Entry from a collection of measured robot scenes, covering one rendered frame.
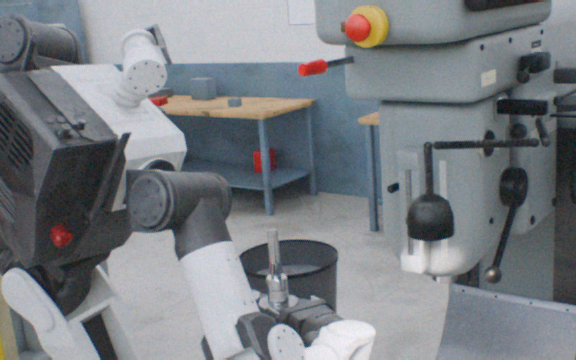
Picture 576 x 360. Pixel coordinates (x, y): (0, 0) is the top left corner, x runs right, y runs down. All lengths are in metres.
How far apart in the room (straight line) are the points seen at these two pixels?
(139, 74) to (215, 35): 6.12
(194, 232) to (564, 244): 0.88
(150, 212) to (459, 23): 0.53
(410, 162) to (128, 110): 0.48
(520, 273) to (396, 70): 0.72
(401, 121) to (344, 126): 5.27
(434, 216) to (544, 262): 0.66
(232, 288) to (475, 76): 0.49
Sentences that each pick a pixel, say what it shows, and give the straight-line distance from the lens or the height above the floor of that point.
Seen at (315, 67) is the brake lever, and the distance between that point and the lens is 1.14.
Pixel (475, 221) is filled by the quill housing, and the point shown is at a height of 1.42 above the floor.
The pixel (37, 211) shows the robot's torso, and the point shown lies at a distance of 1.19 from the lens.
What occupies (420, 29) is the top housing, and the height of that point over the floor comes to 1.75.
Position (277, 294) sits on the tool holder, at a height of 1.17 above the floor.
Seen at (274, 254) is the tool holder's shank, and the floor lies 1.26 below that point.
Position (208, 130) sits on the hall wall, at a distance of 7.56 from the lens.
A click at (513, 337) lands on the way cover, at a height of 1.02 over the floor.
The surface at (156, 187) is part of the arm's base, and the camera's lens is 1.10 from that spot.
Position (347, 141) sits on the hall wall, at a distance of 6.53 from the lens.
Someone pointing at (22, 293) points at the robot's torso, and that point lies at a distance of 1.47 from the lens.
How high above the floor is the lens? 1.82
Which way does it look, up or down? 14 degrees down
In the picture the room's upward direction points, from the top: 5 degrees counter-clockwise
